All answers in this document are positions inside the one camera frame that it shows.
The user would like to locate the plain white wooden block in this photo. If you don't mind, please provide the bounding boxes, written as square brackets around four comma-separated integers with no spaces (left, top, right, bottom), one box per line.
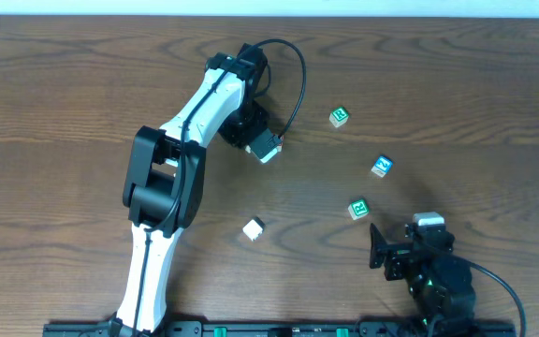
[242,217,265,242]

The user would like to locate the green R block near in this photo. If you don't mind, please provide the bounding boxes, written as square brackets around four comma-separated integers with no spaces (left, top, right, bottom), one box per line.
[347,198,370,220]

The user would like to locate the green R block far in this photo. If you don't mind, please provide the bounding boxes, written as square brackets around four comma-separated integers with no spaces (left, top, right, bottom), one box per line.
[329,106,350,128]

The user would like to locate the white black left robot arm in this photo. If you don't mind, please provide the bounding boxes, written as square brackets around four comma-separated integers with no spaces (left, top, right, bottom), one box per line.
[109,43,283,336]

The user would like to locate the blue number 2 block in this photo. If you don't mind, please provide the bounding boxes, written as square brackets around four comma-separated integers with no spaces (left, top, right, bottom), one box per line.
[371,155,393,178]

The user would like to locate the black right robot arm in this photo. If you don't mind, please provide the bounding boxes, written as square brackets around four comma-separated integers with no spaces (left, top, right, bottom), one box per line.
[369,223,476,335]

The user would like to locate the green r block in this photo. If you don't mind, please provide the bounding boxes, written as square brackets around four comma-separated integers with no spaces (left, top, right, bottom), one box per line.
[329,106,350,128]
[347,198,370,220]

